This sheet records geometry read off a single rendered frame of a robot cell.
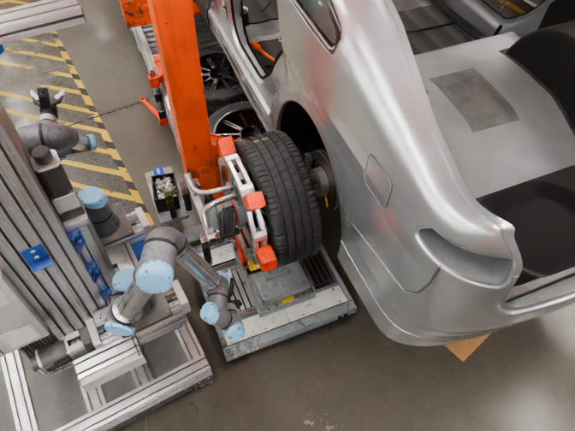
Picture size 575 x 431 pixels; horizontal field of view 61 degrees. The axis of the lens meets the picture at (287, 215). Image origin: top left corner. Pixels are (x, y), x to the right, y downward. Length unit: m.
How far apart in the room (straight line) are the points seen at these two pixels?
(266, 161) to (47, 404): 1.65
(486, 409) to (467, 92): 1.74
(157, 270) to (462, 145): 1.72
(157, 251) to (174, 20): 1.04
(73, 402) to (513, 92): 2.85
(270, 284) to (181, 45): 1.41
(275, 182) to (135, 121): 2.37
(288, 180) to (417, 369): 1.43
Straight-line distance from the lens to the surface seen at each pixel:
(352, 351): 3.00
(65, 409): 2.85
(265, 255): 2.23
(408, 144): 1.61
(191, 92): 2.47
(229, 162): 2.28
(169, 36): 2.29
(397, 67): 1.75
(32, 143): 2.11
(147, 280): 1.65
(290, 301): 2.93
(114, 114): 4.46
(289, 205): 2.16
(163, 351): 2.81
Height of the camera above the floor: 2.74
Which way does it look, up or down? 52 degrees down
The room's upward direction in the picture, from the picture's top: 2 degrees clockwise
